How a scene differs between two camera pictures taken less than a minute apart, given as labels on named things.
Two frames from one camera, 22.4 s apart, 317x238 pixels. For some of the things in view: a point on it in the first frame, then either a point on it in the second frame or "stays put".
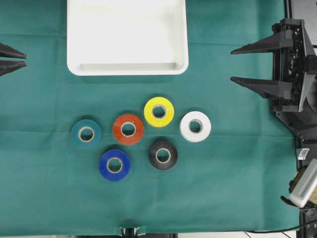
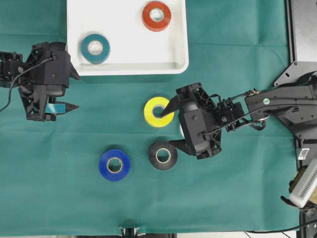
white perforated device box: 306,188 stays put
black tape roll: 152,157 stays put
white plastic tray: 127,37 stays put
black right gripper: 295,72 to 199,116
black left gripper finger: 9,66 to 56,108
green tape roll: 79,125 to 92,58
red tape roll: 117,126 to 154,26
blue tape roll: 115,153 stays put
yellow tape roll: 154,121 stays put
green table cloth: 199,152 stays put
